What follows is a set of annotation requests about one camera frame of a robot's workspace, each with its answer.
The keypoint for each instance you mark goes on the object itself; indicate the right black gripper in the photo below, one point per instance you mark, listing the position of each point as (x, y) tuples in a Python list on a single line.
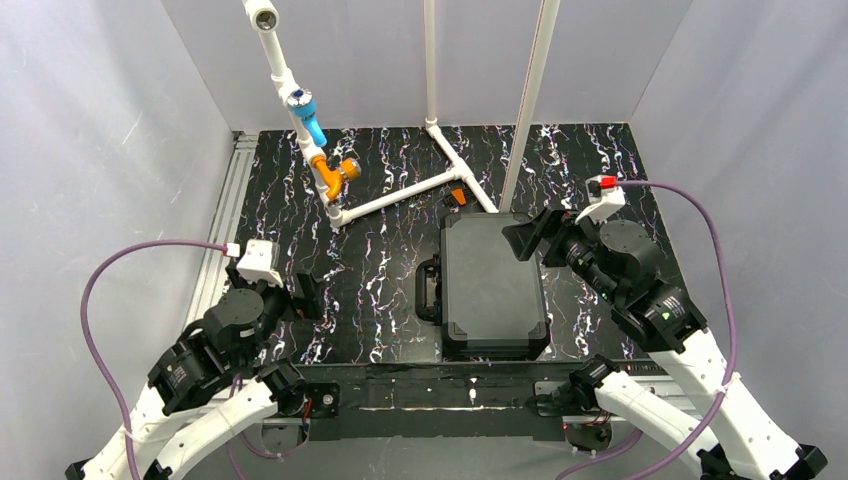
[(549, 231)]

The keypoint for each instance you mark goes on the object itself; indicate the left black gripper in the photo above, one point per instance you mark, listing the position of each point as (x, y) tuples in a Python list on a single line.
[(294, 295)]

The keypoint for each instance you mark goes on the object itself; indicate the black poker carrying case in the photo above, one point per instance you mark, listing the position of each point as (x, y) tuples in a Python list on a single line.
[(487, 303)]

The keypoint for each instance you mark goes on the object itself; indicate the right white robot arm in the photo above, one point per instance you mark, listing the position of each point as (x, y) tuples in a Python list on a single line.
[(729, 435)]

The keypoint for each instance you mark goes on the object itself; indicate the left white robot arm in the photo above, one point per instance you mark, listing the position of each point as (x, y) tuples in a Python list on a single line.
[(211, 384)]

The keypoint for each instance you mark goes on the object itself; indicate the small orange black clip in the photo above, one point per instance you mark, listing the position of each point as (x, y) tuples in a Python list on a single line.
[(457, 198)]

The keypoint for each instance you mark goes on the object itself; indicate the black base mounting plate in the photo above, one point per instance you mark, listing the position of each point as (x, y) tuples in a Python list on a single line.
[(430, 400)]

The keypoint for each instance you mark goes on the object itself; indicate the orange plastic faucet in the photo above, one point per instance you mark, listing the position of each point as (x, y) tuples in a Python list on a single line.
[(334, 179)]

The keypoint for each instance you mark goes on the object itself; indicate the blue plastic faucet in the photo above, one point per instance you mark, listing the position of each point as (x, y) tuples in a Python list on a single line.
[(302, 104)]

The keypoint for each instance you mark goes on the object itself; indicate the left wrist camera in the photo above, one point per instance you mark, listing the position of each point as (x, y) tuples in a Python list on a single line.
[(255, 261)]

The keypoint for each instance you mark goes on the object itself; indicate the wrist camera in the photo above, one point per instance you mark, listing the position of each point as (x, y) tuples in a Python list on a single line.
[(255, 261), (606, 198)]

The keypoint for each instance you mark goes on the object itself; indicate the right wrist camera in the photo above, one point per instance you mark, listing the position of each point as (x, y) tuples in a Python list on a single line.
[(606, 198)]

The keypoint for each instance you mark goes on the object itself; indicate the aluminium frame rail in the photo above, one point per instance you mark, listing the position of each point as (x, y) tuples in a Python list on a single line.
[(211, 278)]

